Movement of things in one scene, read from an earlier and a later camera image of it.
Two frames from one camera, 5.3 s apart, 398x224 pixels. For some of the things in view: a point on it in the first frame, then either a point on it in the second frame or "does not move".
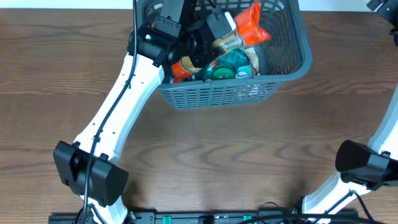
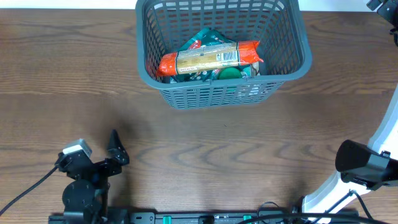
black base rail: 236,217 does not move
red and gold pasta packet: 248,26 to 241,53
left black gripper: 201,50 to 101,167
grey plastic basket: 284,57 does not move
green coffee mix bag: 234,59 to 205,38
